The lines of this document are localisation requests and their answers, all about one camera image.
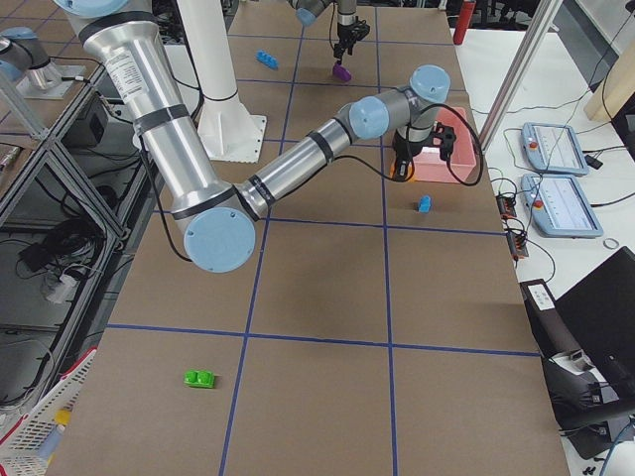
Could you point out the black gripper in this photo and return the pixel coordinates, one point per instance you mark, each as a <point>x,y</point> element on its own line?
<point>345,29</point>
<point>404,150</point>

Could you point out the orange block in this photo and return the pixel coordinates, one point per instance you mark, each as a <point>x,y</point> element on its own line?
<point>402,170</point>

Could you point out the purple block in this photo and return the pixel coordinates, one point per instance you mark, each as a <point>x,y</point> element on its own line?
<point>340,72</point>

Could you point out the small light blue block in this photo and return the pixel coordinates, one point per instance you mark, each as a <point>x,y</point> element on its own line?
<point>425,204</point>

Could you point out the long blue block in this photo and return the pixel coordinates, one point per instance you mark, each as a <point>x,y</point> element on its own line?
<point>266,59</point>

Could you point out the green block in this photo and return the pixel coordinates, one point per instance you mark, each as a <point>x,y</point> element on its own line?
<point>199,379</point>

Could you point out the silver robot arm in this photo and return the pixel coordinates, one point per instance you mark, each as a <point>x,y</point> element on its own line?
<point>307,12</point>
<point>218,217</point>

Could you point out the pink plastic box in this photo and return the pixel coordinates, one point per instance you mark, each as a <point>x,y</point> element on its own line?
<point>451,156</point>

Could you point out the red bottle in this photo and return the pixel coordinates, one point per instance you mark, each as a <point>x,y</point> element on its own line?
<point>463,21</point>

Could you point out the orange black usb hub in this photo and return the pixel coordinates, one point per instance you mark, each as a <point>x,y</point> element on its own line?
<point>506,206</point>

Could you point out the far teach pendant tablet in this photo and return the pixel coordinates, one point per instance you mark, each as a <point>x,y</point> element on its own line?
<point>552,148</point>

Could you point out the teach pendant tablet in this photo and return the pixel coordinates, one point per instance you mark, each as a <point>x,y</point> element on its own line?
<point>558,207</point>
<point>552,148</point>

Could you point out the near teach pendant tablet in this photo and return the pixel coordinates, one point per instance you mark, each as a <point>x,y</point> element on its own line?
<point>558,207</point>

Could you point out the black laptop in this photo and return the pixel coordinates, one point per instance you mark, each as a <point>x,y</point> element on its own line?
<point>586,340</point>

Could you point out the white plastic basket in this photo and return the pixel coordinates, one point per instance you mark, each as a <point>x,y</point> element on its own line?
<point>29,446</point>

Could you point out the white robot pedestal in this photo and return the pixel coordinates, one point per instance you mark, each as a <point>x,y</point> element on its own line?
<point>227,129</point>

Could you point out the aluminium frame post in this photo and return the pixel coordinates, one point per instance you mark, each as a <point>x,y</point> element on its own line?
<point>539,26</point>

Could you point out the aluminium side frame rack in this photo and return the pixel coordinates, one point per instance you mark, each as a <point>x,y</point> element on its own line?
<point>73,209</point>

